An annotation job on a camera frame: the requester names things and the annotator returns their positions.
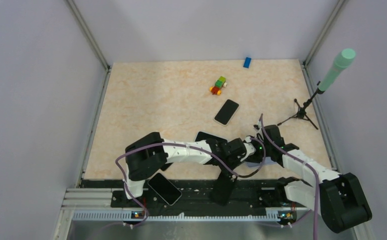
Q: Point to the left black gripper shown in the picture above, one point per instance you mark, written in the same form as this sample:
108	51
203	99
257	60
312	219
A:
237	160

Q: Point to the black phone case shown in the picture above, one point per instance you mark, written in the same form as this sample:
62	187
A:
222	188

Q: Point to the silver-edged black phone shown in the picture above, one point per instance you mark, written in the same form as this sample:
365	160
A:
165	189

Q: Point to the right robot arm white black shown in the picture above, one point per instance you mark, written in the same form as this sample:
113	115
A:
312	175

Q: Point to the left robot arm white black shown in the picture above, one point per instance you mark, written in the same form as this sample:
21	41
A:
152	153

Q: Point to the black tripod stand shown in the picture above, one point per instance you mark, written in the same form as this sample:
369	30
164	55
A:
301	110

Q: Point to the colourful toy block car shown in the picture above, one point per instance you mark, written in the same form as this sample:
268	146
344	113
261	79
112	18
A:
218	86

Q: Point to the blue toy brick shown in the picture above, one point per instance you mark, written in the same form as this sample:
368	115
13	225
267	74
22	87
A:
247	62

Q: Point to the mint green microphone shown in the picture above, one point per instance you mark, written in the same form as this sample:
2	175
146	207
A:
340	63

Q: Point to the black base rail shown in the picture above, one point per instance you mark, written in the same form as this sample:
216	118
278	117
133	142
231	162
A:
205	198

